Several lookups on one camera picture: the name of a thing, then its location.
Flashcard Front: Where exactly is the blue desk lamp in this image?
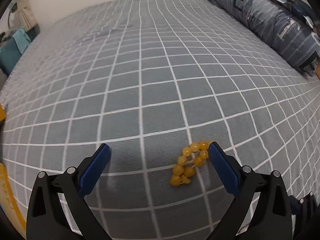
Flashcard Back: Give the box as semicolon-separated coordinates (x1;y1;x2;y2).
7;2;17;29

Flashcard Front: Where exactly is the grey checked bed sheet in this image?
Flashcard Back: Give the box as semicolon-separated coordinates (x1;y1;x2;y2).
1;0;319;239

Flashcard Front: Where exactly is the teal suitcase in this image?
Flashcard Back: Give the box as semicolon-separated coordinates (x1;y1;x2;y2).
1;27;31;76

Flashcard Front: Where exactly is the yellow bead bracelet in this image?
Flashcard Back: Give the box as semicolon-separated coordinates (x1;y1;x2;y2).
170;141;213;187

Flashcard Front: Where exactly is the beige left curtain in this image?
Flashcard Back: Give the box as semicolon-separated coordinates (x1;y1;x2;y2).
17;0;37;31

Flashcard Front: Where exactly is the folded blue grey quilt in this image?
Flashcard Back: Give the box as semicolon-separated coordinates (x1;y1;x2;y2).
208;0;319;76

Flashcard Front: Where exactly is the wooden headboard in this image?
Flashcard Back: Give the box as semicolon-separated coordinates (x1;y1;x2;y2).
316;64;320;80

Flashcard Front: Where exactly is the blue yellow cardboard box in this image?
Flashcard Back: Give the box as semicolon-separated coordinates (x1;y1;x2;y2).
0;104;27;239

